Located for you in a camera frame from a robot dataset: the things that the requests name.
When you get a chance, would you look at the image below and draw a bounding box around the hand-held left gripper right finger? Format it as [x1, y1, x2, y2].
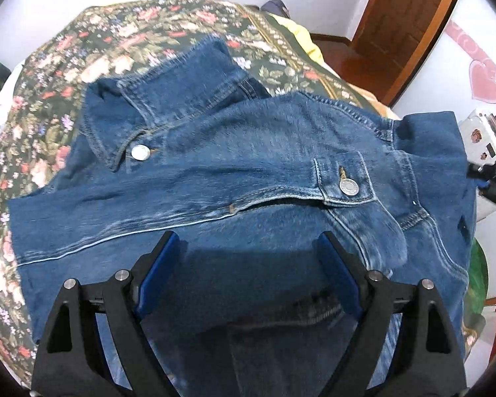
[313, 230, 469, 397]

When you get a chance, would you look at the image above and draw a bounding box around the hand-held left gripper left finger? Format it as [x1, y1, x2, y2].
[31, 230, 187, 397]

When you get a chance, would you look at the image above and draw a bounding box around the blue denim jacket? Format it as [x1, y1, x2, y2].
[7, 35, 478, 397]

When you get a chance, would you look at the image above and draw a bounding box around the green shiny cloth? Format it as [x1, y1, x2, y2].
[465, 238, 496, 350]

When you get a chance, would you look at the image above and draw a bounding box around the brown wooden door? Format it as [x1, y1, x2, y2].
[312, 0, 466, 106]

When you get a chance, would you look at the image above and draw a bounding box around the yellow cloth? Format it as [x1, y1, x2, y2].
[269, 13, 325, 64]

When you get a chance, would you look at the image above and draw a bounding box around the floral bedspread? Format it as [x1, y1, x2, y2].
[0, 0, 401, 385]

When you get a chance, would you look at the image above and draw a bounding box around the dark purple object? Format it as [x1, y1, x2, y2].
[260, 0, 292, 19]

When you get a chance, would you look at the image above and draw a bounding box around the pink heart wall sticker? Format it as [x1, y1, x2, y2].
[445, 21, 496, 104]

